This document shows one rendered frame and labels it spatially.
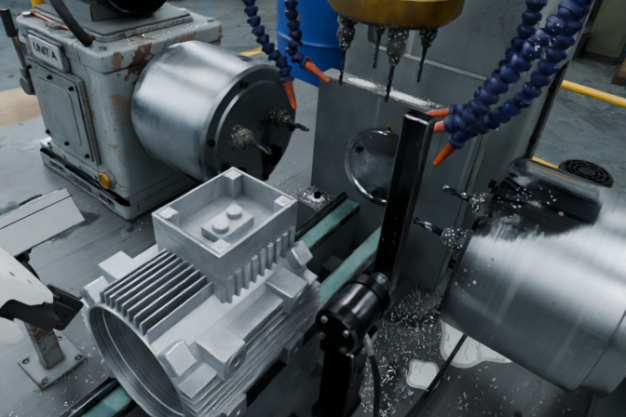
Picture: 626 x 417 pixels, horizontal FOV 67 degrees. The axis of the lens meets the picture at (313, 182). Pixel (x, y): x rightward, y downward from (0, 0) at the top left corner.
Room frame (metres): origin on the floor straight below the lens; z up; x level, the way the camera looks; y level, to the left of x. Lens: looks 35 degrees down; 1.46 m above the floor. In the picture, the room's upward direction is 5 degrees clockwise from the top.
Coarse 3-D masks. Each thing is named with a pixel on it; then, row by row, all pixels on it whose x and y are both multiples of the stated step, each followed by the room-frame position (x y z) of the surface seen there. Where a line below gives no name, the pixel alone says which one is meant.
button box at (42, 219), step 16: (64, 192) 0.48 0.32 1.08; (16, 208) 0.43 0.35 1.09; (32, 208) 0.44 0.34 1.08; (48, 208) 0.45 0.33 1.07; (64, 208) 0.46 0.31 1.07; (0, 224) 0.41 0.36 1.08; (16, 224) 0.42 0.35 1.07; (32, 224) 0.43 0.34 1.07; (48, 224) 0.44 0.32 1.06; (64, 224) 0.45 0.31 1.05; (0, 240) 0.40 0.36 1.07; (16, 240) 0.41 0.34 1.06; (32, 240) 0.42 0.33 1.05; (16, 256) 0.40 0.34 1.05
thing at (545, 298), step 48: (528, 192) 0.46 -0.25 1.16; (576, 192) 0.46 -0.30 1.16; (480, 240) 0.42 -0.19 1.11; (528, 240) 0.40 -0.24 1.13; (576, 240) 0.39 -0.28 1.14; (624, 240) 0.39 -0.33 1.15; (480, 288) 0.39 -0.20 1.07; (528, 288) 0.37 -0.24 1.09; (576, 288) 0.36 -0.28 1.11; (624, 288) 0.35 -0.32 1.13; (480, 336) 0.38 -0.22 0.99; (528, 336) 0.35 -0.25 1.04; (576, 336) 0.33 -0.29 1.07; (624, 336) 0.32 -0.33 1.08; (576, 384) 0.32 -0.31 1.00
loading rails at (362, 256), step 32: (320, 224) 0.65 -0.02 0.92; (352, 224) 0.71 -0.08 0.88; (320, 256) 0.62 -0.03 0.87; (352, 256) 0.58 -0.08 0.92; (320, 288) 0.50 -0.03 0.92; (320, 352) 0.46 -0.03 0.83; (256, 384) 0.33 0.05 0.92; (288, 384) 0.39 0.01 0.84; (64, 416) 0.27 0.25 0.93; (96, 416) 0.28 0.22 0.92; (128, 416) 0.30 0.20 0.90; (256, 416) 0.33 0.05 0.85
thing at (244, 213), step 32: (192, 192) 0.42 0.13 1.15; (224, 192) 0.46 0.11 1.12; (256, 192) 0.45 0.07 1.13; (160, 224) 0.37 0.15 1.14; (192, 224) 0.40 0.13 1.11; (224, 224) 0.38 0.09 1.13; (256, 224) 0.41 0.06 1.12; (288, 224) 0.41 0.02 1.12; (192, 256) 0.34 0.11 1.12; (224, 256) 0.33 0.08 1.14; (256, 256) 0.36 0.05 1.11; (224, 288) 0.33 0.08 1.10
